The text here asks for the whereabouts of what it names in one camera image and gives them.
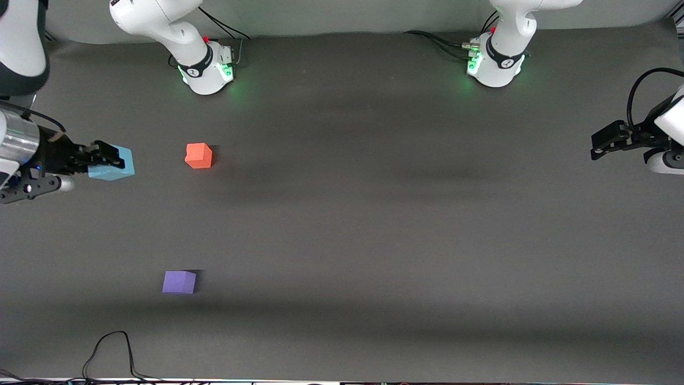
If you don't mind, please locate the black looped table cable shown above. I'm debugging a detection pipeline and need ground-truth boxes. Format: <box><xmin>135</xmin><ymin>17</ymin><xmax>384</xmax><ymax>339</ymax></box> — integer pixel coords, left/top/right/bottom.
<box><xmin>83</xmin><ymin>330</ymin><xmax>161</xmax><ymax>381</ymax></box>

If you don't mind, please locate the purple foam block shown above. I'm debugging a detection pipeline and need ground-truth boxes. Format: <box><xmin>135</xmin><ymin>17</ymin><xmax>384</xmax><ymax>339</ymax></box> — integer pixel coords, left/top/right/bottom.
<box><xmin>162</xmin><ymin>271</ymin><xmax>197</xmax><ymax>295</ymax></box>

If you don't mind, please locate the black right arm base cable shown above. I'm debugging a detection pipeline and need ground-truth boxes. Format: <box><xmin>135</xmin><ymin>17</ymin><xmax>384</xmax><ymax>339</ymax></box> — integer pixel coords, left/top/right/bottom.
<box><xmin>198</xmin><ymin>6</ymin><xmax>251</xmax><ymax>40</ymax></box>

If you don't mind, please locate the dark grey table mat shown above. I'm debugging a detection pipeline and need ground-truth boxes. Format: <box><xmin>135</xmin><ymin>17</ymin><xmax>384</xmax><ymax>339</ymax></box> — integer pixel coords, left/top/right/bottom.
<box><xmin>0</xmin><ymin>24</ymin><xmax>684</xmax><ymax>383</ymax></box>

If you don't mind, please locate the black left arm base cable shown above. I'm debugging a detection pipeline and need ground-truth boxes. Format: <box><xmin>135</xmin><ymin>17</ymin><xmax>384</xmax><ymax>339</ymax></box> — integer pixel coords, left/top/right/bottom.
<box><xmin>403</xmin><ymin>30</ymin><xmax>476</xmax><ymax>60</ymax></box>

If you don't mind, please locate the black arm base cable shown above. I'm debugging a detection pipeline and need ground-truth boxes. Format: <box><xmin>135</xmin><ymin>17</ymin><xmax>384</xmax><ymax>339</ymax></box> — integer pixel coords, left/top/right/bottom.
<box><xmin>198</xmin><ymin>6</ymin><xmax>251</xmax><ymax>40</ymax></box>
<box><xmin>403</xmin><ymin>30</ymin><xmax>476</xmax><ymax>60</ymax></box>

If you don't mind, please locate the light blue foam block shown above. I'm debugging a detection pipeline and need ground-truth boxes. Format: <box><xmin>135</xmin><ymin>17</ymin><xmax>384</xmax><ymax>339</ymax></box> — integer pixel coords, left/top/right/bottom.
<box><xmin>88</xmin><ymin>145</ymin><xmax>135</xmax><ymax>181</ymax></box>

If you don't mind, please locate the orange foam block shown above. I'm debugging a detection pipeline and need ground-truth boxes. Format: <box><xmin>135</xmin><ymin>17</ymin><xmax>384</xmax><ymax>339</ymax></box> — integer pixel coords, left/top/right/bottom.
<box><xmin>185</xmin><ymin>143</ymin><xmax>213</xmax><ymax>170</ymax></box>

